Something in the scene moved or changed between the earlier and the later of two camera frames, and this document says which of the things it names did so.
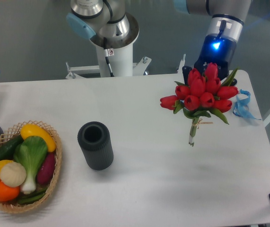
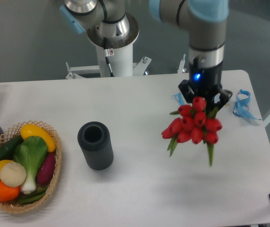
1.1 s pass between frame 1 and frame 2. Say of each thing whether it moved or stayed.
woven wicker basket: stayed
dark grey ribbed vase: stayed
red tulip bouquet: moved
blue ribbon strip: stayed
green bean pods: stayed
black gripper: moved
